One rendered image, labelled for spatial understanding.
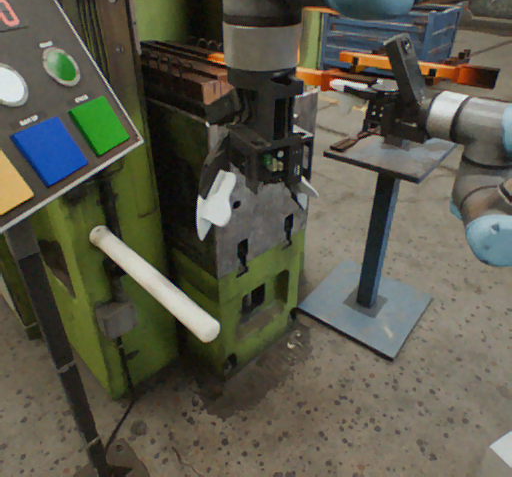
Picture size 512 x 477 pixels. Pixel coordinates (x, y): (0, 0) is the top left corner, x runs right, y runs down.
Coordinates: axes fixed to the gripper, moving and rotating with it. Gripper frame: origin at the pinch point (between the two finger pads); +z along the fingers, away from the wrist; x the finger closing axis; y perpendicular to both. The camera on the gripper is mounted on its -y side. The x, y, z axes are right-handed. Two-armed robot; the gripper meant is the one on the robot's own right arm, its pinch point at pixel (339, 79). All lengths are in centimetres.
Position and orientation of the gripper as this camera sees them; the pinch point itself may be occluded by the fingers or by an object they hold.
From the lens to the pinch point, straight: 88.8
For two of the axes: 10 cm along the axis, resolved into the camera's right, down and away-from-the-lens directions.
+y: 0.2, 8.5, 5.3
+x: 7.2, -3.8, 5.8
